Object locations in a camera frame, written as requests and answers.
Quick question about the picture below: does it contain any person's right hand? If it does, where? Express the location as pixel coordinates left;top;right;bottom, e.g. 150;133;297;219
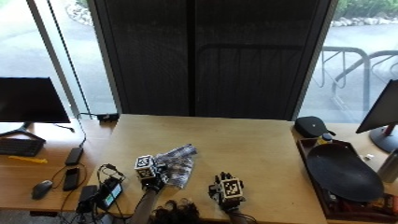
207;172;246;212

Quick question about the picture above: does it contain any person's left hand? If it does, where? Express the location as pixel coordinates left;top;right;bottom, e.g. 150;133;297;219
141;161;171;191

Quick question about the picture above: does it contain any grey patterned cloth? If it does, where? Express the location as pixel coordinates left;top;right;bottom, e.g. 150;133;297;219
154;143;199;189

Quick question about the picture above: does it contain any white marker cube right glove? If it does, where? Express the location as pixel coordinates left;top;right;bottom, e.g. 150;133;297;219
218;177;245;200

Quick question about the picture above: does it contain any white marker cube glove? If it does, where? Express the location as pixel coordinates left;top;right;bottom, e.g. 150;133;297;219
218;177;245;200
133;154;158;180

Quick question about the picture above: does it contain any white marker cube left glove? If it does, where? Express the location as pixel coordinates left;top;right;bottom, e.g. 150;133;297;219
133;154;158;180

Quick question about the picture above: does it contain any black device with lit screen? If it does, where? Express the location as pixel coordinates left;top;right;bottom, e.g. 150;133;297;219
96;176;124;210

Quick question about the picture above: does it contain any black small box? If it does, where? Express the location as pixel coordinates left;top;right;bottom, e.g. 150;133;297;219
76;185;100;215

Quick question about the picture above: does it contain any black adapter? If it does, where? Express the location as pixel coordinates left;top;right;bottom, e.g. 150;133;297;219
96;113;121;123

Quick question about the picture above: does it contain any black power brick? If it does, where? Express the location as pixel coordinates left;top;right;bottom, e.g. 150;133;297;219
64;147;85;166

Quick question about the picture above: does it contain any black phone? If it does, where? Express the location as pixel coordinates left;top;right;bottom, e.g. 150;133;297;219
62;167;81;192

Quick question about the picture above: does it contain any black zip case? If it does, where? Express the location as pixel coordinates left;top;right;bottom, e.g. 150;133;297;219
294;116;336;139

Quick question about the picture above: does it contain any small bottle yellow label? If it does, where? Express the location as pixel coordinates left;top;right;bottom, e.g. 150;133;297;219
315;133;335;147

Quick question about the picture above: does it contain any dark brown tray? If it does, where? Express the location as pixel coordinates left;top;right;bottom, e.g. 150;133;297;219
294;137;398;224

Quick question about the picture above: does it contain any black oval plate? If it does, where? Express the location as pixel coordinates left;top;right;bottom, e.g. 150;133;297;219
306;143;386;203

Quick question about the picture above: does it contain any grey computer mouse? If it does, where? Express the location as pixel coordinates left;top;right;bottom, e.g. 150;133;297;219
30;179;54;201

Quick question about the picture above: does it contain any yellow flat tool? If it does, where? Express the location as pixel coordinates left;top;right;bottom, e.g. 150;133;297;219
8;155;49;164

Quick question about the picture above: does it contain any black keyboard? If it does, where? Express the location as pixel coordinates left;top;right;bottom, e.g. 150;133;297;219
0;138;46;158

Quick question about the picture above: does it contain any black monitor stand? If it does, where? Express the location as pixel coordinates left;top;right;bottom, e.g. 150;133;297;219
0;121;48;143

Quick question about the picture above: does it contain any dark window panel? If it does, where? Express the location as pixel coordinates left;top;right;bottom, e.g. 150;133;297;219
86;0;335;121

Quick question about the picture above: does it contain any black computer monitor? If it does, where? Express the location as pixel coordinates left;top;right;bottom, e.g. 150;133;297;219
0;77;72;124

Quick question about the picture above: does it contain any silver metal bottle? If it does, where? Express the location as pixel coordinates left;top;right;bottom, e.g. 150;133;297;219
375;148;398;184

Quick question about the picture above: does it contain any grey round monitor base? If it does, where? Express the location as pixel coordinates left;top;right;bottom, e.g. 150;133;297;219
368;124;398;154

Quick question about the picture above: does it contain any slanted black monitor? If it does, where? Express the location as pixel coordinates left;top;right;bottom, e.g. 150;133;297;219
354;78;398;134

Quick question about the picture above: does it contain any grey metal bike rack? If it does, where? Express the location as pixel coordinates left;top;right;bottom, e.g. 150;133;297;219
310;46;398;116

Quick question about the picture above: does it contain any black tangled cable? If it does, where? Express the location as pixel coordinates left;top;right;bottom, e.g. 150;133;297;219
96;162;126;185

